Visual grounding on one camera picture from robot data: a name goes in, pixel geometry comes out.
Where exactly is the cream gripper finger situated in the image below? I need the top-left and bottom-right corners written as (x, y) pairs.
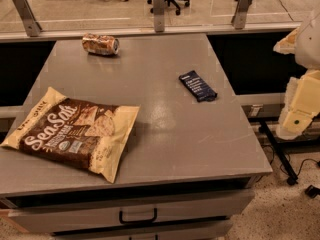
top-left (276, 77), bottom-right (298, 140)
top-left (273, 28), bottom-right (298, 54)

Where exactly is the dark blue rxbar wrapper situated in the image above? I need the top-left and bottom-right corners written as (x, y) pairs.
top-left (179, 70), bottom-right (218, 102)

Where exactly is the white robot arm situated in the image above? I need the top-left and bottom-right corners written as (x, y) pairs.
top-left (273, 9), bottom-right (320, 140)

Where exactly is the brown sea salt chip bag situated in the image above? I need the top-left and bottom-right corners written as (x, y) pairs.
top-left (1, 88), bottom-right (139, 183)

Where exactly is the black stand leg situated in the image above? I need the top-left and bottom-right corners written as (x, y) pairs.
top-left (259, 120), bottom-right (298, 186)

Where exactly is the grey cabinet with drawers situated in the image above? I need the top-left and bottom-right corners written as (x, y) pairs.
top-left (0, 34), bottom-right (271, 240)

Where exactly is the crushed brown soda can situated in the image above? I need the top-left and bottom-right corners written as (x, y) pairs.
top-left (82, 33), bottom-right (119, 56)

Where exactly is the black floor cable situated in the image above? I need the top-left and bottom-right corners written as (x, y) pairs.
top-left (261, 143), bottom-right (320, 178)

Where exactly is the middle metal railing bracket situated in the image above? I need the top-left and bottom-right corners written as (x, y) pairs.
top-left (153, 0), bottom-right (165, 32)

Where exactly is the black drawer handle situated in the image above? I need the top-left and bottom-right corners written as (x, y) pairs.
top-left (118, 208), bottom-right (158, 225)

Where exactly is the left metal railing bracket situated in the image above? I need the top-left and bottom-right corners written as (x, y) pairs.
top-left (12, 0), bottom-right (42, 37)

